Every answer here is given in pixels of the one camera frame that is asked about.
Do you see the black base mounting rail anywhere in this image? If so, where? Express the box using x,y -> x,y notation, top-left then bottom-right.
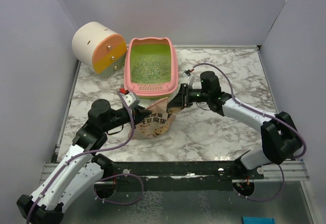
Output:
91,154 -> 263,192

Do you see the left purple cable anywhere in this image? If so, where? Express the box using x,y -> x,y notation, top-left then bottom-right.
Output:
25,93 -> 135,224

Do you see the pink green litter box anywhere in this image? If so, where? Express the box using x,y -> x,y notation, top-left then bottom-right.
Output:
124,37 -> 178,99

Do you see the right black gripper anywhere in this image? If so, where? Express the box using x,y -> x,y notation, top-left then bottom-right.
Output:
167,83 -> 210,108

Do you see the cream orange cylindrical container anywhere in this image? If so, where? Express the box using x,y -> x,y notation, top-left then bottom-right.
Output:
72,21 -> 127,78

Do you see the blue object at bottom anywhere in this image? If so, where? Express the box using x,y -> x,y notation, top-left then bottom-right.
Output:
242,216 -> 275,224

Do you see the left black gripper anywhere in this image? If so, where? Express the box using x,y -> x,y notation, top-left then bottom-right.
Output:
102,104 -> 152,132

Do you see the green litter granules pile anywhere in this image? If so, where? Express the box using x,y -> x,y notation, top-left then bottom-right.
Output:
130,55 -> 171,84

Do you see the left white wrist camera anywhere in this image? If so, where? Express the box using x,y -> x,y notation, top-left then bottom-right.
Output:
119,88 -> 140,109

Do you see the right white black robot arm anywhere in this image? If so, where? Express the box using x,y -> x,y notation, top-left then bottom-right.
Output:
167,71 -> 303,179

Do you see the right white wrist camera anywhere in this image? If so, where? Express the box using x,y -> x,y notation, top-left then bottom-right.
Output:
183,68 -> 196,87

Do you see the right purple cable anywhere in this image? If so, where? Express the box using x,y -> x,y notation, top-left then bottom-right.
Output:
188,63 -> 306,203

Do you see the beige cat litter bag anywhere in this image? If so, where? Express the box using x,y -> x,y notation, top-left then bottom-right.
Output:
132,97 -> 176,140

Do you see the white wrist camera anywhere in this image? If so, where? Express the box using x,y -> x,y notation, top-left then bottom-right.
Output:
183,68 -> 196,87
119,88 -> 140,109

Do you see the purple cable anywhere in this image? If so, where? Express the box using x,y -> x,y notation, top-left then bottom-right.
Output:
188,63 -> 306,203
25,93 -> 135,224

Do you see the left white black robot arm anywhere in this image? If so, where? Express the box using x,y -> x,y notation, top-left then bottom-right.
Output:
16,96 -> 151,223

